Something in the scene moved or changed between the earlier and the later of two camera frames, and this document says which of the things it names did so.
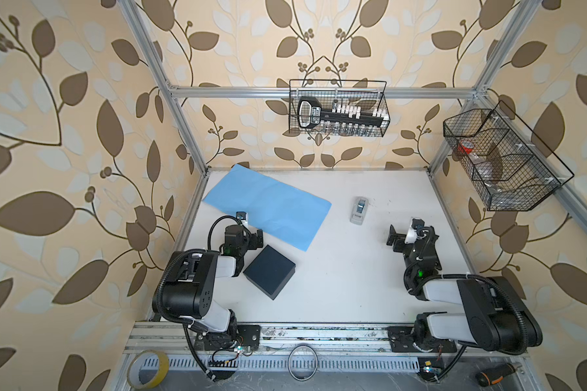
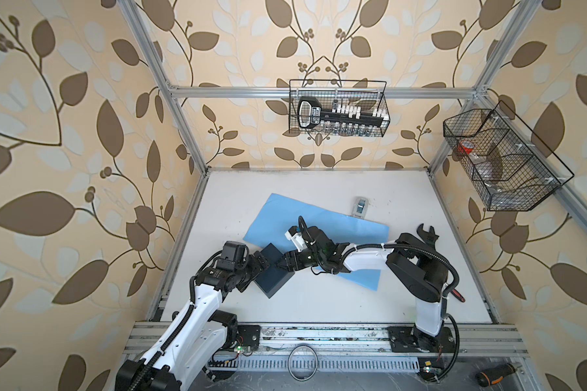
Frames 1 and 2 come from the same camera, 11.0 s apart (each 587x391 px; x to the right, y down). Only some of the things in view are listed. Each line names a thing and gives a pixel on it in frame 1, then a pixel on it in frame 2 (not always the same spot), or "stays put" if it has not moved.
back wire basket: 339,107 stays put
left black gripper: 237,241 -> 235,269
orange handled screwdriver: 493,375 stays put
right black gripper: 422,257 -> 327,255
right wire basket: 509,168 stays put
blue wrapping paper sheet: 284,216 -> 280,215
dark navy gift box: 270,271 stays put
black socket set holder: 310,114 stays put
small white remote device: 412,236 -> 297,237
